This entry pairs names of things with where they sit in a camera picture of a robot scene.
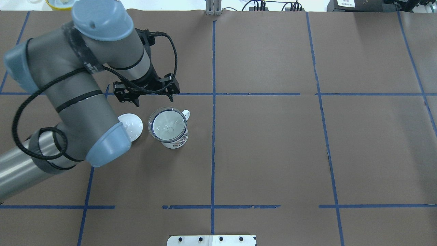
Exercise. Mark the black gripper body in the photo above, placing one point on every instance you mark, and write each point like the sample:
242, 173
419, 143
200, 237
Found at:
152, 83

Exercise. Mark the clear plastic funnel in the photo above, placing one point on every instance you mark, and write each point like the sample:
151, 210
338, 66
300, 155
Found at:
167, 125

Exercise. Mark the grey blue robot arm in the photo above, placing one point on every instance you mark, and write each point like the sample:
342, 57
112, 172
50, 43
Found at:
100, 37

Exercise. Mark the white ceramic lid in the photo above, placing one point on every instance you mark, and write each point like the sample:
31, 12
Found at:
132, 124

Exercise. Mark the white enamel mug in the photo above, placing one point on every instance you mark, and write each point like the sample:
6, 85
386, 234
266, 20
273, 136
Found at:
175, 141

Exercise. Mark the yellow tape roll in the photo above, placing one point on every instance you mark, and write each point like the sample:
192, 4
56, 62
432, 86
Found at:
60, 5

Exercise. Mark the black electronics box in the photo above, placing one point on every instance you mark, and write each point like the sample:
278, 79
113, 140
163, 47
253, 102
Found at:
378, 6

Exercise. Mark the aluminium frame post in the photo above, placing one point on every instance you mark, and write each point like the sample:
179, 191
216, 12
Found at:
213, 7

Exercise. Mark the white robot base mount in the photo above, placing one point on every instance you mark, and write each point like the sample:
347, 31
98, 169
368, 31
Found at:
212, 240

